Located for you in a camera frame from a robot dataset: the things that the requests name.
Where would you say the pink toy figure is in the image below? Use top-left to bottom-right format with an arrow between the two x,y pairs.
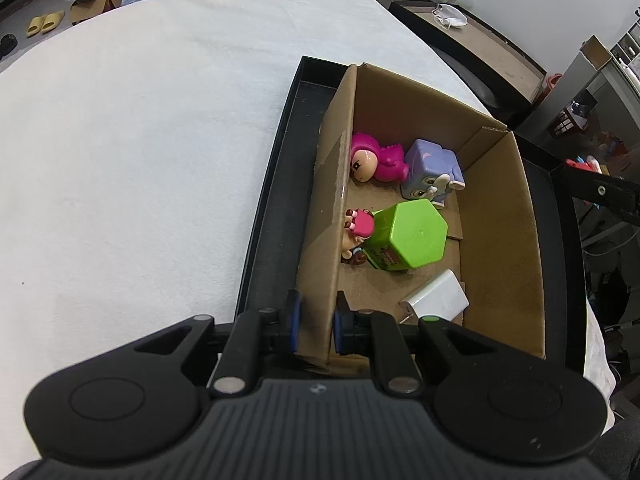
348,132 -> 411,184

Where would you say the white face mask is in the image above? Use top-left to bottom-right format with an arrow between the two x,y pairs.
431,3 -> 471,29

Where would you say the green hexagonal toy box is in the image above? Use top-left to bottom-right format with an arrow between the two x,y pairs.
362,198 -> 449,272

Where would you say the white power adapter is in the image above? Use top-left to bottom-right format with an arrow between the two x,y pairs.
399,269 -> 470,326

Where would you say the brown cardboard box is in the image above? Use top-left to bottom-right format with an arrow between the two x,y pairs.
295,62 -> 546,368

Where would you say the red container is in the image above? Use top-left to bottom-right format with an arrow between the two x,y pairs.
542,73 -> 564,104

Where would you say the small pink and brown figure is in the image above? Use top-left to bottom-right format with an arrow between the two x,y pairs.
341,207 -> 376,266

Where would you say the black shallow tray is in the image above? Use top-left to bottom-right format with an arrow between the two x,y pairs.
235,56 -> 588,376

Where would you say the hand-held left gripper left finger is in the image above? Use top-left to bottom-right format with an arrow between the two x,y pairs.
115,290 -> 303,400

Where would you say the grey cabinet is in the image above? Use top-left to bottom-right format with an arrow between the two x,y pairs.
515,34 -> 640,181

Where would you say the black framed brown table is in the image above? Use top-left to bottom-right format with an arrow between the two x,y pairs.
388,0 -> 549,117

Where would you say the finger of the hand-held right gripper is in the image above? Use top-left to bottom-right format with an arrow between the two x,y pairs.
564,160 -> 640,227

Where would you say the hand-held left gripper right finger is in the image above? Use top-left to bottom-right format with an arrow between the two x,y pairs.
334,290 -> 521,397

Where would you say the purple cube elephant toy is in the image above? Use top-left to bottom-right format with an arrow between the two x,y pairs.
400,139 -> 466,209

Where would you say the small open cardboard carton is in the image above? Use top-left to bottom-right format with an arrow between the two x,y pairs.
69,0 -> 127,26

